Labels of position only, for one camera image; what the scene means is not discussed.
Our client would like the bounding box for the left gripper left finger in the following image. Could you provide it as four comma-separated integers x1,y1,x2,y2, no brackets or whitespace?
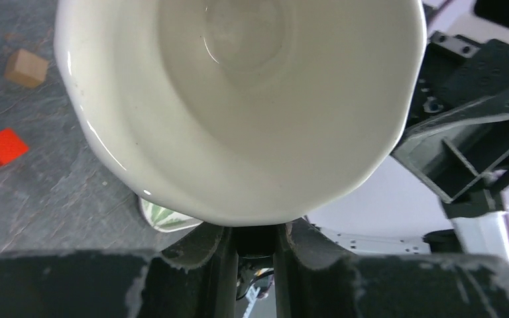
0,223,237,317

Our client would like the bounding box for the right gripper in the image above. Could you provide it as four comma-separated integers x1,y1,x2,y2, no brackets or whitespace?
392,32,509,219

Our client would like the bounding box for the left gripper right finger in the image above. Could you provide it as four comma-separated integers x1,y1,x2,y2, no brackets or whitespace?
273,219,509,317

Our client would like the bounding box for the black mug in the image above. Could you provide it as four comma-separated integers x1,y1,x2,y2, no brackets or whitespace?
53,1,427,228

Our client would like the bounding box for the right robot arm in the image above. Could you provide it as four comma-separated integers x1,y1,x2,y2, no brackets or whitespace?
308,1,509,261

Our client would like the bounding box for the floral leaf tray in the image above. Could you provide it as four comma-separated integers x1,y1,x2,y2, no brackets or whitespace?
138,197,203,233

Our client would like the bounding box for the red cube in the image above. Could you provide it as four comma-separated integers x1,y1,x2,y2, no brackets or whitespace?
0,128,29,167

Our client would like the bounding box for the small wooden cube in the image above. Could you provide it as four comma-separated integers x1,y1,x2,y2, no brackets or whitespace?
3,48,50,88

